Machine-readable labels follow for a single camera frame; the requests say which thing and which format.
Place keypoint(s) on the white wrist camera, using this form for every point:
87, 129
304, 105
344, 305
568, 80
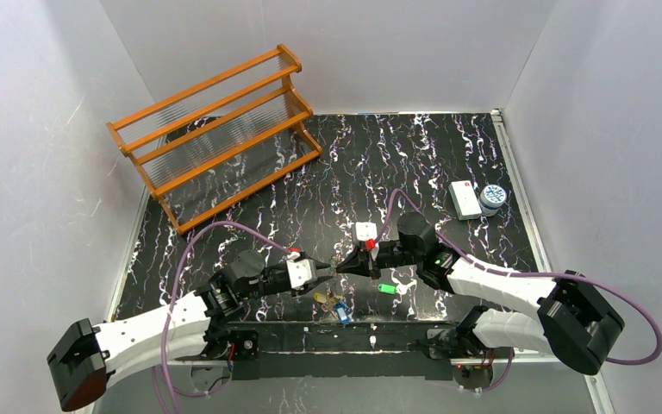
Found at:
364, 235
301, 270

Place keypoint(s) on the orange wooden shelf rack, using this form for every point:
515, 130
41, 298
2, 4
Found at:
218, 142

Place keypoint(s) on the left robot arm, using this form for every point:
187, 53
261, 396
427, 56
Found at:
90, 358

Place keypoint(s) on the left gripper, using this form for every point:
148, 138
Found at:
314, 272

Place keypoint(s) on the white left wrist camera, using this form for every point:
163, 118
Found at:
301, 270

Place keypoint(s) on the loose green key tag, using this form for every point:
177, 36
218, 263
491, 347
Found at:
389, 289

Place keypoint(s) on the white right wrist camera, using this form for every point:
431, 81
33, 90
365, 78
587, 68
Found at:
364, 235

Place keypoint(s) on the white green small box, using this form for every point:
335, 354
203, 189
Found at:
465, 200

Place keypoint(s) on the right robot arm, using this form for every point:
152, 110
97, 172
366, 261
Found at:
562, 316

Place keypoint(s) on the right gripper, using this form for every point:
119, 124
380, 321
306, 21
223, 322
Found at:
372, 262

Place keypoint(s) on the blue white round tin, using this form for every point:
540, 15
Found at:
491, 199

